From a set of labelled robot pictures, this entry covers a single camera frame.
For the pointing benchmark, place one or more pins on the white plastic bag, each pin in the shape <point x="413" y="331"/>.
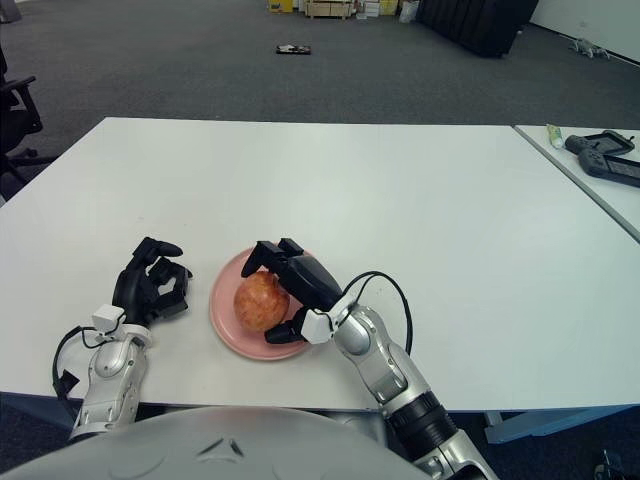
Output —
<point x="409" y="11"/>

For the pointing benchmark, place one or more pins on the pale yellow carton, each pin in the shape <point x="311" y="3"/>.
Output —
<point x="391" y="6"/>

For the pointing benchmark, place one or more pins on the black folding partition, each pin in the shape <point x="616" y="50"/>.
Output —
<point x="477" y="25"/>

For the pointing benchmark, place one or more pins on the white stacked cartons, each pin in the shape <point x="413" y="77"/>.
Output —
<point x="370" y="7"/>

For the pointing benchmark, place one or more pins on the small black floor device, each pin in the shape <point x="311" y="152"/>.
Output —
<point x="294" y="49"/>

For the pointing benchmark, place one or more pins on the pink round plate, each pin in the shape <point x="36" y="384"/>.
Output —
<point x="222" y="305"/>

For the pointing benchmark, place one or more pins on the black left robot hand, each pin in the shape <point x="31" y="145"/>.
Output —
<point x="131" y="287"/>

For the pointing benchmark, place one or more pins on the grey handheld controller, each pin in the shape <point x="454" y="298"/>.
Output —
<point x="596" y="163"/>

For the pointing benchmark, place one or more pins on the red yellow apple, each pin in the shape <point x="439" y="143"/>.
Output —
<point x="257" y="305"/>

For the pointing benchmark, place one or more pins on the yellow cardboard box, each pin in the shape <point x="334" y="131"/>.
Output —
<point x="280" y="5"/>

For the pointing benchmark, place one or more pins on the black handheld controller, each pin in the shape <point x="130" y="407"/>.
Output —
<point x="581" y="142"/>

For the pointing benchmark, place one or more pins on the black office chair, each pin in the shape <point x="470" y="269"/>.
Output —
<point x="15" y="125"/>

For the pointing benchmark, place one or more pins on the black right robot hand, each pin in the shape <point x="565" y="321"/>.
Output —
<point x="310" y="280"/>

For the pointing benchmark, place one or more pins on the grey robot torso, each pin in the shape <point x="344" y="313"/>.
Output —
<point x="225" y="445"/>

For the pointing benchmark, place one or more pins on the green white tube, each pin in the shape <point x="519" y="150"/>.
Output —
<point x="555" y="135"/>

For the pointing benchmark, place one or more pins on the small grey robot dog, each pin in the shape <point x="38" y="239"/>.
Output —
<point x="591" y="48"/>

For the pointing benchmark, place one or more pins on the wooden pallet crate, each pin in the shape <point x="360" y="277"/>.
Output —
<point x="331" y="8"/>

